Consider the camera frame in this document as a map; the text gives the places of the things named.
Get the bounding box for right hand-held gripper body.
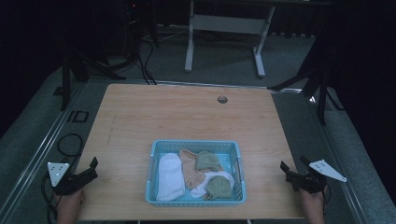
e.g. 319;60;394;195
285;159;347;195

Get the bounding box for green sock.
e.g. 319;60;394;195
205;175;233;201
194;150;221;173

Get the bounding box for black metal stand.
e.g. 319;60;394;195
60;34;127;112
268;27;346;126

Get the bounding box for green cloth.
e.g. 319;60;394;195
189;170;235;199

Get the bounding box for large white sock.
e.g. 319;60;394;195
155;152;186;202

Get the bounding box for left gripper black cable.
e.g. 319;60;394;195
40;170;60;224

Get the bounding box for light blue plastic basket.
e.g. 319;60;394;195
145;138;248;208

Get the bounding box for metal floor rail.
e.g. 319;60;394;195
0;81;88;217

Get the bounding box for white metal table frame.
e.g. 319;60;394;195
184;0;276;78

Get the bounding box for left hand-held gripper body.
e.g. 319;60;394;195
47;161;94;197

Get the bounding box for person's right hand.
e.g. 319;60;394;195
299;188;327;224

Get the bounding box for black cables on floor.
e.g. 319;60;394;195
132;18;158;86

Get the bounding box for beige sock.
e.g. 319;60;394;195
178;148;224;190

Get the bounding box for black looped cable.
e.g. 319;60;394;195
56;133;84;162

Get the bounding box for person's left hand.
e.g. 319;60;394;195
55;188;86;224

